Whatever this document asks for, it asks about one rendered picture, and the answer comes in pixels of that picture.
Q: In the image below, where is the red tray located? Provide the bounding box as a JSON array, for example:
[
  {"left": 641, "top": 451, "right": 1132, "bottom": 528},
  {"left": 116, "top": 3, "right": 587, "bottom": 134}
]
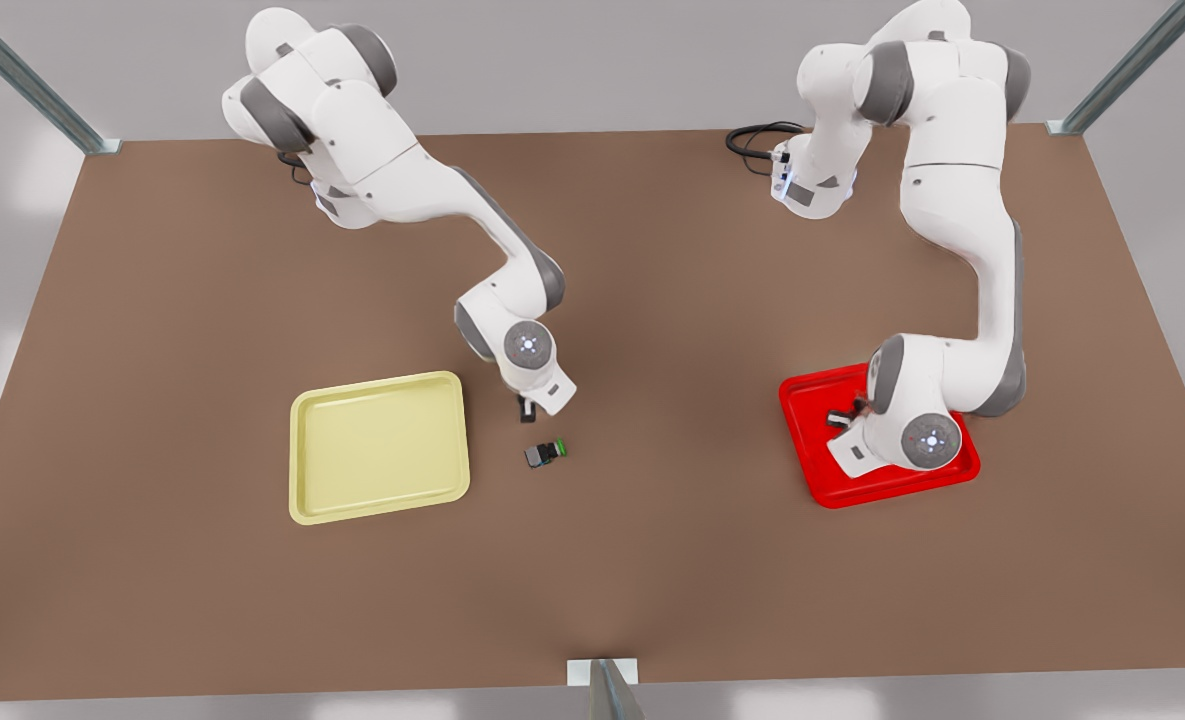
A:
[{"left": 778, "top": 363, "right": 982, "bottom": 510}]

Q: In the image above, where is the pale yellow tray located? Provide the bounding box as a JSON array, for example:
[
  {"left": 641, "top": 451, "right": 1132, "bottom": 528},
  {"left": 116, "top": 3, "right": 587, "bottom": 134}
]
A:
[{"left": 289, "top": 371, "right": 472, "bottom": 526}]

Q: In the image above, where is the silver frame post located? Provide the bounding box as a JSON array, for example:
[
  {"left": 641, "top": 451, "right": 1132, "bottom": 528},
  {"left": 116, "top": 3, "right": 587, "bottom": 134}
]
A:
[
  {"left": 0, "top": 0, "right": 122, "bottom": 156},
  {"left": 1046, "top": 0, "right": 1185, "bottom": 137},
  {"left": 566, "top": 658, "right": 645, "bottom": 720}
]

